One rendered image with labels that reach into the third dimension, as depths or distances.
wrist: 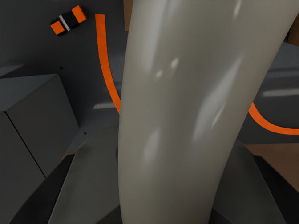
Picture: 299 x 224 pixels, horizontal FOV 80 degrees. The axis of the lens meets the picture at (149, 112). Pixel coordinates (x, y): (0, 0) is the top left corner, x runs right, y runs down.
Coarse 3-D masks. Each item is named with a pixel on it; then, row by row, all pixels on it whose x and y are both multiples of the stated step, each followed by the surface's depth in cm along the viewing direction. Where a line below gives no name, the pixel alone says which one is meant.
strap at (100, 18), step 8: (96, 16) 84; (104, 16) 84; (96, 24) 86; (104, 24) 86; (104, 32) 88; (104, 40) 90; (104, 48) 92; (104, 56) 94; (104, 64) 96; (104, 72) 99; (112, 80) 101; (112, 88) 103; (112, 96) 106; (256, 112) 108; (256, 120) 111; (264, 120) 110; (272, 128) 113; (280, 128) 113; (288, 128) 113
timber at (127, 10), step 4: (124, 0) 71; (128, 0) 71; (132, 0) 71; (124, 4) 71; (128, 4) 71; (132, 4) 71; (124, 8) 72; (128, 8) 72; (124, 12) 73; (128, 12) 73; (124, 16) 74; (128, 16) 74; (128, 20) 74; (128, 24) 75; (128, 28) 76
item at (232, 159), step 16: (240, 144) 9; (240, 160) 8; (224, 176) 7; (240, 176) 7; (256, 176) 7; (224, 192) 7; (240, 192) 7; (256, 192) 7; (224, 208) 6; (240, 208) 6; (256, 208) 6; (272, 208) 6
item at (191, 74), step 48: (144, 0) 3; (192, 0) 2; (240, 0) 2; (288, 0) 2; (144, 48) 3; (192, 48) 3; (240, 48) 3; (144, 96) 3; (192, 96) 3; (240, 96) 3; (144, 144) 4; (192, 144) 3; (144, 192) 4; (192, 192) 4
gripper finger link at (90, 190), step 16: (112, 128) 11; (96, 144) 9; (112, 144) 9; (80, 160) 8; (96, 160) 8; (112, 160) 8; (80, 176) 8; (96, 176) 8; (112, 176) 8; (64, 192) 7; (80, 192) 7; (96, 192) 7; (112, 192) 7; (64, 208) 6; (80, 208) 6; (96, 208) 6; (112, 208) 6
